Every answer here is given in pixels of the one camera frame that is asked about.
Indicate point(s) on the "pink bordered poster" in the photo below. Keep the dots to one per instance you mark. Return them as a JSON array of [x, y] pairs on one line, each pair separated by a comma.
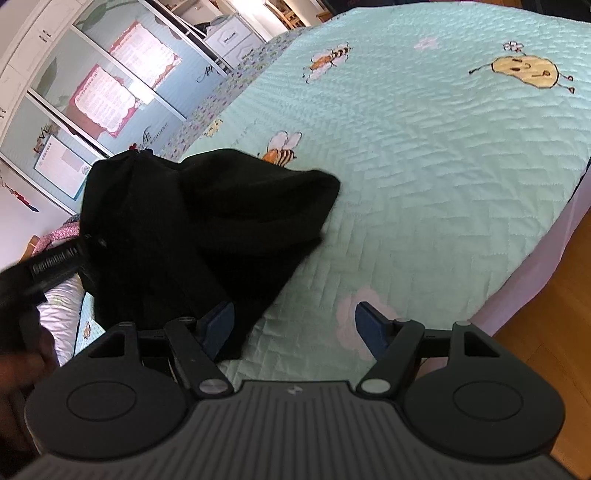
[[104, 99], [145, 53]]

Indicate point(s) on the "pink knitted garment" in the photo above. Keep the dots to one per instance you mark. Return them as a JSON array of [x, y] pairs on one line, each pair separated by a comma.
[[62, 233]]

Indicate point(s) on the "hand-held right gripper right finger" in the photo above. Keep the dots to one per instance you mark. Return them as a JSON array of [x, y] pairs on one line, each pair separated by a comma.
[[369, 325]]

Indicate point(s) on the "red hanging ornament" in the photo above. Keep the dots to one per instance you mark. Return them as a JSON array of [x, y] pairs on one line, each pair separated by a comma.
[[21, 196]]

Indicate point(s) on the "long floral bolster pillow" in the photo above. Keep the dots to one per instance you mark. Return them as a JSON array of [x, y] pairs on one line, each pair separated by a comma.
[[60, 309]]

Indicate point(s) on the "person's left hand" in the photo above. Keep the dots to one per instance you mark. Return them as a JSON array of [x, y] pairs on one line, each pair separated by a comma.
[[14, 383]]

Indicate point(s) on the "black pants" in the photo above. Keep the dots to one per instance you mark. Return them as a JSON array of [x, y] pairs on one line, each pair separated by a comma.
[[194, 221]]

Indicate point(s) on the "blue sliding door wardrobe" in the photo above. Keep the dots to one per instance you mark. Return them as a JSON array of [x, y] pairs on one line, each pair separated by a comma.
[[92, 55]]

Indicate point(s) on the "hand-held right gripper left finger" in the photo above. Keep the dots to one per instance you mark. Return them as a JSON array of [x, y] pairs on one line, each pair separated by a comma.
[[219, 323]]

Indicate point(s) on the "wooden chair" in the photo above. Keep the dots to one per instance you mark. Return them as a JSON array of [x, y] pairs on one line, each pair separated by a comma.
[[295, 11]]

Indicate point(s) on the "white notice sheet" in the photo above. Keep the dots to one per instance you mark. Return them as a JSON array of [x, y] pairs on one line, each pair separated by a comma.
[[62, 164]]

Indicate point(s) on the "pink bed skirt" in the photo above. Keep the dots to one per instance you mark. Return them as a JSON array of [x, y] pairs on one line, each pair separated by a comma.
[[545, 258]]

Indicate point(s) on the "white drawer cabinet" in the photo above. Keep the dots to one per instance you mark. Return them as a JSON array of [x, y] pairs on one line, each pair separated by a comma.
[[235, 41]]

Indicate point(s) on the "mint quilted bee bedspread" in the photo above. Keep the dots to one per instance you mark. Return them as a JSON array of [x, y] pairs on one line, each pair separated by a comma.
[[438, 175]]

